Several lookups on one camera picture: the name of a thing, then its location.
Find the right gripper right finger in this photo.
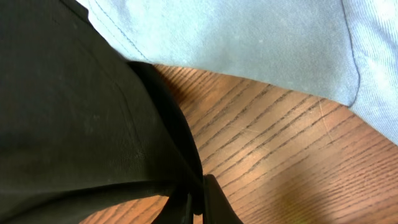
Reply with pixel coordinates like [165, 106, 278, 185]
[203, 174, 243, 224]

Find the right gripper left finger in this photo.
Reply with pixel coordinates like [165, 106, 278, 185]
[152, 191, 193, 224]

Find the black t-shirt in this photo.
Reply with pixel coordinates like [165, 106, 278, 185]
[1, 1, 204, 223]

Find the light blue t-shirt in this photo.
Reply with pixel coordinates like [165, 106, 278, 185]
[81, 0, 397, 142]

